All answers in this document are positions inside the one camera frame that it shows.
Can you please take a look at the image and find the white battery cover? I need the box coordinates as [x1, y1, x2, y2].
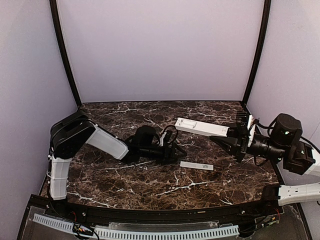
[180, 161, 214, 171]

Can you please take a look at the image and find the white remote control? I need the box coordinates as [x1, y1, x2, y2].
[174, 117, 229, 137]

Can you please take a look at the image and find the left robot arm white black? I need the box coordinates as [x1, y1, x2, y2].
[47, 110, 187, 201]

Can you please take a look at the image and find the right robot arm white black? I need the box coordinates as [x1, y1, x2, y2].
[209, 112, 320, 206]

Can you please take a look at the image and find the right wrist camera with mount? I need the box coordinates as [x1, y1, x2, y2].
[235, 111, 257, 141]

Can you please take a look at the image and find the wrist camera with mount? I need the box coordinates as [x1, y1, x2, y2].
[159, 125, 179, 147]
[235, 111, 257, 141]

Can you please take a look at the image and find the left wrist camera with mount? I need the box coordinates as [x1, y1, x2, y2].
[159, 125, 179, 147]

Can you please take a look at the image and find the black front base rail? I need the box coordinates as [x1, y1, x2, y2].
[27, 194, 284, 226]

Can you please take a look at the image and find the grey slotted cable duct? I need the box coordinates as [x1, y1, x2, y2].
[32, 213, 240, 240]

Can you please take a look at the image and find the black left frame post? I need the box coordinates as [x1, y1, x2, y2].
[49, 0, 82, 108]

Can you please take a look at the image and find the black frame post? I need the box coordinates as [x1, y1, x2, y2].
[49, 0, 82, 108]
[242, 0, 272, 106]

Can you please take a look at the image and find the black right frame post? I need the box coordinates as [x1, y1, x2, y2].
[242, 0, 272, 106]

